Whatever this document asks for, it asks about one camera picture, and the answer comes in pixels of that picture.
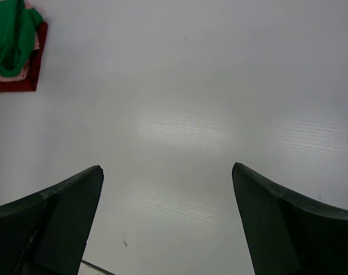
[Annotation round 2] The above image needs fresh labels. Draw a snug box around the dark red t shirt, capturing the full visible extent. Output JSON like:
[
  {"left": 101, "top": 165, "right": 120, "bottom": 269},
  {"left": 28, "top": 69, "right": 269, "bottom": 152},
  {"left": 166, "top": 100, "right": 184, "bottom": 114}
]
[{"left": 0, "top": 21, "right": 48, "bottom": 93}]

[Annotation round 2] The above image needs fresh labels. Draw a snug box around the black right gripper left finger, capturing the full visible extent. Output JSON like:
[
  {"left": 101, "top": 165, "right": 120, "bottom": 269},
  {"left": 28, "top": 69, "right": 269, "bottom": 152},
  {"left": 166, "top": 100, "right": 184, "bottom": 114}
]
[{"left": 0, "top": 166, "right": 104, "bottom": 274}]

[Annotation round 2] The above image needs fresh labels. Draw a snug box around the green t shirt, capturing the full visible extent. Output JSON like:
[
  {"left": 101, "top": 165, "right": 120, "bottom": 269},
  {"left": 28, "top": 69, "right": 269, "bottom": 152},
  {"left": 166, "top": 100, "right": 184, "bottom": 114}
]
[{"left": 0, "top": 0, "right": 44, "bottom": 78}]

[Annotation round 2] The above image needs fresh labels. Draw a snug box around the pink t shirt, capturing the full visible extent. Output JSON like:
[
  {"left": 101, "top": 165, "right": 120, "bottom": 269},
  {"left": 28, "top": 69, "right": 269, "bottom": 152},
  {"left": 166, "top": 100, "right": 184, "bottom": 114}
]
[{"left": 0, "top": 0, "right": 41, "bottom": 83}]

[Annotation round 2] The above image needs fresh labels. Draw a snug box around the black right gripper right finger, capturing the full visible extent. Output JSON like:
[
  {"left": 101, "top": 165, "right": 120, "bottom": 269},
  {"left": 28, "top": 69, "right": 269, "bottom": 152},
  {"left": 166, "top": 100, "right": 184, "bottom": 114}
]
[{"left": 232, "top": 163, "right": 348, "bottom": 274}]

